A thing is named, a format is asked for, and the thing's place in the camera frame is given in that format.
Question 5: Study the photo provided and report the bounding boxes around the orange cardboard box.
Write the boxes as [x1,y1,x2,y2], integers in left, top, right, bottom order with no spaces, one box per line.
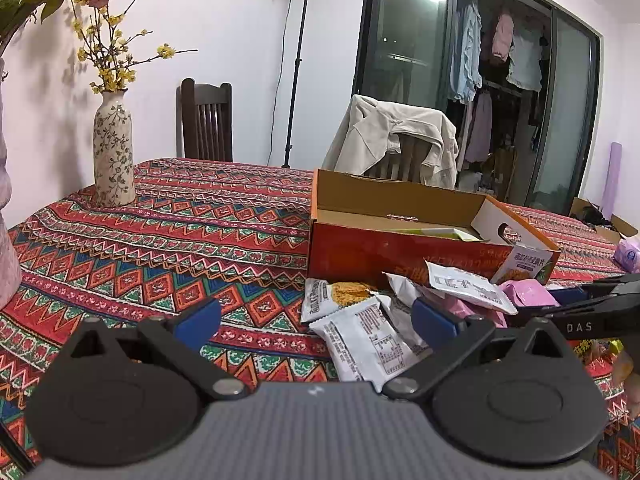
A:
[306,169,562,291]

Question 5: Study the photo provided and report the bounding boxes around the floral ceramic vase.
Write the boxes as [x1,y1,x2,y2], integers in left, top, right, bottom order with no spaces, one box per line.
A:
[93,91,136,207]

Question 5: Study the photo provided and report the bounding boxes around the pink snack packet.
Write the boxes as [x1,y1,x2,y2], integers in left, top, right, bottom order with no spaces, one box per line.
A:
[500,280,561,311]
[430,295,507,329]

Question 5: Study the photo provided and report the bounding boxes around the lilac hanging garment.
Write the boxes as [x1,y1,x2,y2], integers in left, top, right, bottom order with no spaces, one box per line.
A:
[462,90,493,163]

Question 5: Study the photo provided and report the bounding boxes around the jacket-covered wooden chair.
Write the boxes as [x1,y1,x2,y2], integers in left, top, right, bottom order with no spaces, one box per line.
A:
[365,132,431,183]

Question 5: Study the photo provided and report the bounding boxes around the white hanging shirt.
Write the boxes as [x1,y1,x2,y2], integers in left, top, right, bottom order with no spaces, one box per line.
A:
[506,22,546,92]

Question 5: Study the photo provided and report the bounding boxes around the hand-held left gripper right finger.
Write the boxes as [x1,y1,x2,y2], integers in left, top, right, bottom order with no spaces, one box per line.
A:
[381,297,576,403]

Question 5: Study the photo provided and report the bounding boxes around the dark wooden chair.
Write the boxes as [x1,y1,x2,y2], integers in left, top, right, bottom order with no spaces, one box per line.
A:
[181,78,233,162]

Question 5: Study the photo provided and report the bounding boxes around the pink tissue pack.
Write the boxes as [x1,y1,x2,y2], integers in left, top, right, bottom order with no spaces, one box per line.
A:
[614,237,640,272]

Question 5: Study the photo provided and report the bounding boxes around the light blue hanging shirt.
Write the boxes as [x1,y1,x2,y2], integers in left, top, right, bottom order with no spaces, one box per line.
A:
[450,0,483,106]

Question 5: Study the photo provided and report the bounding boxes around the thin black cable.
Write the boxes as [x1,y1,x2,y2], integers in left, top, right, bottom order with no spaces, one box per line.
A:
[267,0,294,166]

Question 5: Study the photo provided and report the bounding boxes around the black light stand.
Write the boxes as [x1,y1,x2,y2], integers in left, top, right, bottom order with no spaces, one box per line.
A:
[281,0,315,169]

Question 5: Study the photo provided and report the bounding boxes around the yellow flower branch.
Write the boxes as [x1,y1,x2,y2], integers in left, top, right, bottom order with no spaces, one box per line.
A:
[70,0,198,95]

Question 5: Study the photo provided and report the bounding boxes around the open brown cardboard box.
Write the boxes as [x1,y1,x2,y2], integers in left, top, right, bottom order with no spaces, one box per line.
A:
[571,197,640,246]

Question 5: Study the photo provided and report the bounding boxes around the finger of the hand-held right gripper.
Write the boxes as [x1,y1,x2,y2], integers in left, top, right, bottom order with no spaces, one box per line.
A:
[546,272,640,307]
[515,305,563,324]

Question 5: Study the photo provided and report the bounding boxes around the pale green snack packet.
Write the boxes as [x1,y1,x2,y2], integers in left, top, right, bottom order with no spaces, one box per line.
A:
[385,227,468,242]

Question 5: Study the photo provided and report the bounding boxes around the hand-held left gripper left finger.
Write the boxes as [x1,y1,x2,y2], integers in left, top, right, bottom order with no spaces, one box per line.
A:
[67,299,248,403]

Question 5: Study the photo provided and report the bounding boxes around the pile of white packets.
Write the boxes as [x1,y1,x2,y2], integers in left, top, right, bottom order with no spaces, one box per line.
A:
[300,242,551,383]

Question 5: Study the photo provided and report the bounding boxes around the purple yoga mat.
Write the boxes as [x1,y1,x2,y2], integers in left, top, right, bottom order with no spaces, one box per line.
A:
[601,142,623,221]

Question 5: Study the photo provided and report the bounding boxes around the pink hanging garment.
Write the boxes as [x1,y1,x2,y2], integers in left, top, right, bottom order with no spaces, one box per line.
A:
[491,10,516,61]

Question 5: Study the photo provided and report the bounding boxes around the sliding glass door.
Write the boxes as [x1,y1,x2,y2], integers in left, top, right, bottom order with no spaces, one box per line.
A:
[357,0,601,211]

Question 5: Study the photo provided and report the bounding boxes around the patterned red tablecloth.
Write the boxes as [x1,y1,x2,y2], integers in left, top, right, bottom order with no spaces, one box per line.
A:
[0,157,640,480]

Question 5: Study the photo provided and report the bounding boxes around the beige jacket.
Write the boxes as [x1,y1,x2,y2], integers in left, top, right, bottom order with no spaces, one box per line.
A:
[322,94,460,188]

